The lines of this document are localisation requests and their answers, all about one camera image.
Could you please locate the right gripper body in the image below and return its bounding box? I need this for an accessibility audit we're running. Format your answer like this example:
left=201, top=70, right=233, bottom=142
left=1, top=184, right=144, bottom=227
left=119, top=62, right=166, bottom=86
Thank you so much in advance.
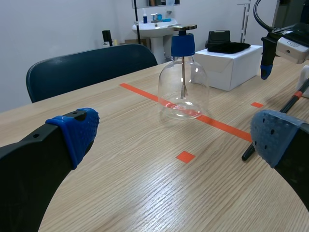
left=272, top=22, right=309, bottom=46

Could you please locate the black camera cable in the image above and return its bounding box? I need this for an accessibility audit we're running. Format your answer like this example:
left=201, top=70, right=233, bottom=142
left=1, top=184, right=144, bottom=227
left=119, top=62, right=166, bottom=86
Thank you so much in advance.
left=253, top=0, right=278, bottom=33

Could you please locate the dark blue chair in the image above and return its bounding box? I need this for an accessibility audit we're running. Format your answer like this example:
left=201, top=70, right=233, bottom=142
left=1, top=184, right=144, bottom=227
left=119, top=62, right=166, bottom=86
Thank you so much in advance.
left=26, top=44, right=158, bottom=103

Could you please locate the clear glass flask blue stopper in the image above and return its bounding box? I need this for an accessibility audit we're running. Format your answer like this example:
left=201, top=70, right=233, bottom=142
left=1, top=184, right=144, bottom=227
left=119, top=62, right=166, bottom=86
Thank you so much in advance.
left=157, top=24, right=210, bottom=119

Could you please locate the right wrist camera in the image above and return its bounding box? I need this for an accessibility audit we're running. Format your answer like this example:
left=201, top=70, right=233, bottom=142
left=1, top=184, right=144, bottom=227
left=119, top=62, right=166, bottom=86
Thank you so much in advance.
left=275, top=36, right=309, bottom=64

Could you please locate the white moulded stand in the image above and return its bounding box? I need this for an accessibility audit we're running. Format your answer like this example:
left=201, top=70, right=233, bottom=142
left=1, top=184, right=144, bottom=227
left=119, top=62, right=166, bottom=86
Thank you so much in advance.
left=295, top=64, right=309, bottom=99

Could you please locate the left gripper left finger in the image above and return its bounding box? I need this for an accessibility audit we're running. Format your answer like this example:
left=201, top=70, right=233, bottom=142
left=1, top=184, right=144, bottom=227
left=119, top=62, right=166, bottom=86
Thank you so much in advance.
left=0, top=107, right=101, bottom=232

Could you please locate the long black rod red band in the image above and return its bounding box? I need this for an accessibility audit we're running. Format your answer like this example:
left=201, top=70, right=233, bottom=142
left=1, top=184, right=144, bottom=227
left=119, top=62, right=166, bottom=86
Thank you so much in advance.
left=241, top=77, right=309, bottom=161

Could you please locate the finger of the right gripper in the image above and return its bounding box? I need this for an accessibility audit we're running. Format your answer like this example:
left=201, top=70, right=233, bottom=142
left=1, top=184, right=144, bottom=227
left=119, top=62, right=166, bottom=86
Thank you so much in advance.
left=260, top=36, right=278, bottom=80

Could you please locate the white box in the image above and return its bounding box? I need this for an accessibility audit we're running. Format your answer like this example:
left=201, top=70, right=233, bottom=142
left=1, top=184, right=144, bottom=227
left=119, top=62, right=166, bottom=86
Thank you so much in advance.
left=190, top=44, right=263, bottom=91

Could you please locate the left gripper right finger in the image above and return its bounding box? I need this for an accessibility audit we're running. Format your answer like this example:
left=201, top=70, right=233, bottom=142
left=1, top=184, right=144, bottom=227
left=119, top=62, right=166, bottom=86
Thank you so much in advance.
left=250, top=110, right=309, bottom=211

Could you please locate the white wash basin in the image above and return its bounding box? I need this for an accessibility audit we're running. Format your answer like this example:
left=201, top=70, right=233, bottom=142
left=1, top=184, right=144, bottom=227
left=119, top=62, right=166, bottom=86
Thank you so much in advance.
left=131, top=18, right=179, bottom=65

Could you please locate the patch of black fur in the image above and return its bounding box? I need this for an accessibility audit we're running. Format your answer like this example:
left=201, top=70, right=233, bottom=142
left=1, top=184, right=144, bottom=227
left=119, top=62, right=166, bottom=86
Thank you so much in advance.
left=205, top=42, right=252, bottom=53

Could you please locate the black bin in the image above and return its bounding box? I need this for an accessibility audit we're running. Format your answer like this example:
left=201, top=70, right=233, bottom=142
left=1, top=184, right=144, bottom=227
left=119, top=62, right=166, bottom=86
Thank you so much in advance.
left=205, top=30, right=231, bottom=49

